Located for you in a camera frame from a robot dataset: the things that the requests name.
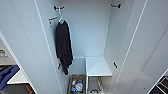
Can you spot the white wardrobe door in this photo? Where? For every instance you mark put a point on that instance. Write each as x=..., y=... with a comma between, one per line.
x=146, y=46
x=26, y=43

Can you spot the white wardrobe carcass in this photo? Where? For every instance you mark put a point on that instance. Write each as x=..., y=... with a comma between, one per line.
x=86, y=30

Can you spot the black garment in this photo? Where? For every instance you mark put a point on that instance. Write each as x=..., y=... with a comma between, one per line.
x=63, y=43

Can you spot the brown cardboard box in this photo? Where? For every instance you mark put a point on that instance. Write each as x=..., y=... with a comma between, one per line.
x=74, y=83

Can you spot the white clothes hanger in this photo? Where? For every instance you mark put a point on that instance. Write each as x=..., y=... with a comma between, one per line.
x=60, y=16

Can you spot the orange label strip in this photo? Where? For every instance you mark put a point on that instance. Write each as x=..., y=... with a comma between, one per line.
x=52, y=19

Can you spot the blue container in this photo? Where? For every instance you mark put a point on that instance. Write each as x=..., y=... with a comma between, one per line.
x=73, y=89

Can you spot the blue cloth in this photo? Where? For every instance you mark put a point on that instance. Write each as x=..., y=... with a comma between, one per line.
x=7, y=76

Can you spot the black clothes rail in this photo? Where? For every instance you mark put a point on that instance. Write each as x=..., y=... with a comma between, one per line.
x=56, y=7

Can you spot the orange table frame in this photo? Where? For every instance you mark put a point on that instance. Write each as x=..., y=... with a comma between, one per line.
x=30, y=88

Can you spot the white wall sign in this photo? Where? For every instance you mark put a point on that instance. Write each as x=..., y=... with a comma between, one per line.
x=3, y=55

